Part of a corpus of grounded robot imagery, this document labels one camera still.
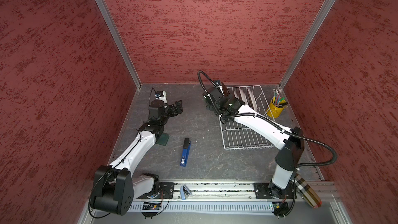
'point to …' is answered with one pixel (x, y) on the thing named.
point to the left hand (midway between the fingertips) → (175, 105)
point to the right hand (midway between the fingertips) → (217, 101)
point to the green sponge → (164, 139)
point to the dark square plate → (225, 89)
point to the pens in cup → (277, 100)
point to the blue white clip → (184, 192)
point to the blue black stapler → (187, 144)
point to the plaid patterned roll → (307, 192)
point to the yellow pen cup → (273, 111)
